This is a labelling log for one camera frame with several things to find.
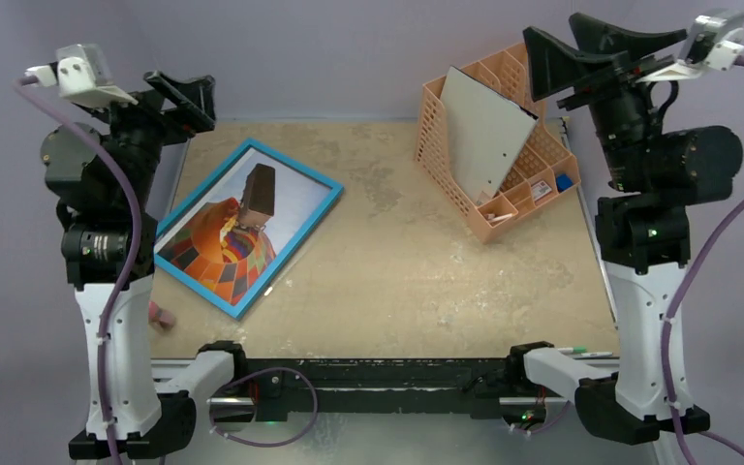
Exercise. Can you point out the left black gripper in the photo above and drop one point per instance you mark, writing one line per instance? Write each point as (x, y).
(193, 97)

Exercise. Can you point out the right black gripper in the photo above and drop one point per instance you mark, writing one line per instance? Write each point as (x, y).
(612, 74)

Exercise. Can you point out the hot air balloon photo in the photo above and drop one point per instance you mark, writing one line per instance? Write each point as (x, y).
(231, 224)

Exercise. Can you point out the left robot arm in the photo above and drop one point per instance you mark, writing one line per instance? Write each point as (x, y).
(102, 182)

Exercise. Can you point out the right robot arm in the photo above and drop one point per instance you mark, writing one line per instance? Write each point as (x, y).
(643, 231)

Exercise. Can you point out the grey board in organizer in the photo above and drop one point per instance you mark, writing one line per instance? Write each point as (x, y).
(486, 133)

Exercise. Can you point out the orange plastic desk organizer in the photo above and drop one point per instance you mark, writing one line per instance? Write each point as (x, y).
(542, 157)

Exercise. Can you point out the blue item in organizer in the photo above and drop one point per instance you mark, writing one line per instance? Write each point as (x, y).
(563, 182)

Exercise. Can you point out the red white card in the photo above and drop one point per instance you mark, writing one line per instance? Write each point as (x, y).
(539, 190)

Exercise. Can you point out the pink glue stick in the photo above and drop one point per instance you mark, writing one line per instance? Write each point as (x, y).
(159, 317)

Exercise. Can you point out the green marker pen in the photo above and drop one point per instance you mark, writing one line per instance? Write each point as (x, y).
(572, 350)

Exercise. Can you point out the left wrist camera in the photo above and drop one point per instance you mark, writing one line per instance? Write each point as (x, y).
(82, 75)

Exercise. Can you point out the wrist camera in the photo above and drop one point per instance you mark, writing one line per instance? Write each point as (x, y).
(715, 41)
(82, 75)

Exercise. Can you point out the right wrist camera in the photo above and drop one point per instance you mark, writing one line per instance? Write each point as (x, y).
(715, 41)

